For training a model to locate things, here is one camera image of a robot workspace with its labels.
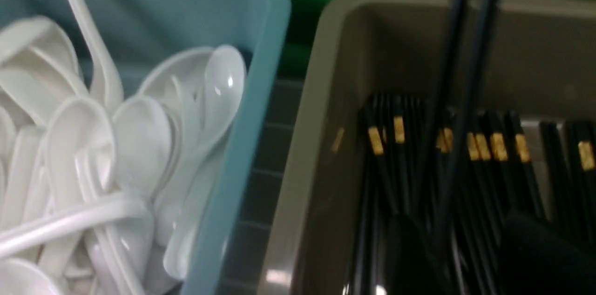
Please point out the upright white spoon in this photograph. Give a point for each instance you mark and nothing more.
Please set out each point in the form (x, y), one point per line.
(106, 85)

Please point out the white spoon lying across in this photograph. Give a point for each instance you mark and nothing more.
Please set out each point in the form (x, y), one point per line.
(73, 219)

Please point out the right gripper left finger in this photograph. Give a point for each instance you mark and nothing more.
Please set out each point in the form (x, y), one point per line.
(411, 266)

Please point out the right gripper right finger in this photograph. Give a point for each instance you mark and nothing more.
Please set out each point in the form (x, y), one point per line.
(537, 258)

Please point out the brown plastic bin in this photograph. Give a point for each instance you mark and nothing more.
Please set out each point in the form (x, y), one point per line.
(542, 64)

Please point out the black chopsticks pile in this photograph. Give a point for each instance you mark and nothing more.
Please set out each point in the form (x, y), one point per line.
(545, 169)

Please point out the teal plastic bin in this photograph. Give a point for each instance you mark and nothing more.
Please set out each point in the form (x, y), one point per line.
(197, 77)

